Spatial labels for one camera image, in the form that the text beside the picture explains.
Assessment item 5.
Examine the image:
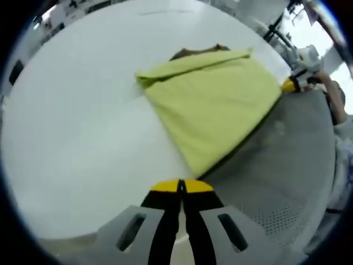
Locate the person in white shirt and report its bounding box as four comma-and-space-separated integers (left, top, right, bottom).
332, 115, 353, 210

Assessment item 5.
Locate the person's right hand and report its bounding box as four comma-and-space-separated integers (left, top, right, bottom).
306, 70, 330, 91

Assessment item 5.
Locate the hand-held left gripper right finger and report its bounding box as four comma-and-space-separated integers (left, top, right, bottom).
182, 178, 276, 265

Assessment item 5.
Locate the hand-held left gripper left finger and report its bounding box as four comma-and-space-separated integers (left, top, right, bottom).
96, 178, 183, 265

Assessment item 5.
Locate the black cabinet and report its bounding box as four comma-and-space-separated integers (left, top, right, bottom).
8, 60, 25, 86

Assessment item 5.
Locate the yellow blue grey garment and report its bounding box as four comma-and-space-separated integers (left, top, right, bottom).
134, 43, 284, 177

